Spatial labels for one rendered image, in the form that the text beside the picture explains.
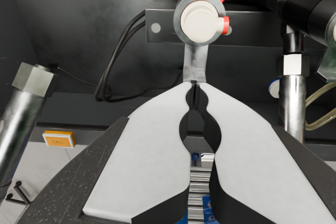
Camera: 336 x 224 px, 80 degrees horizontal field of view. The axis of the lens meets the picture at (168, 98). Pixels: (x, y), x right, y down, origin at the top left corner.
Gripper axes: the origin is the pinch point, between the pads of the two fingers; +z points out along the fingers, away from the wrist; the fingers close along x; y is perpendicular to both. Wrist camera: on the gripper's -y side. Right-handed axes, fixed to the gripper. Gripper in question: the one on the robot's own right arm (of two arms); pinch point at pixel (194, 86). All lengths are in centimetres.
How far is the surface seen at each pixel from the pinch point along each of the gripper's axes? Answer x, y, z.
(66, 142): -20.4, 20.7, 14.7
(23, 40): -31.0, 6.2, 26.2
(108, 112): -14.7, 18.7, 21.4
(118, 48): -7.7, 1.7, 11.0
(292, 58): 7.6, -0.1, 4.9
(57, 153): -109, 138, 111
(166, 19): -2.6, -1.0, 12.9
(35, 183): -147, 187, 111
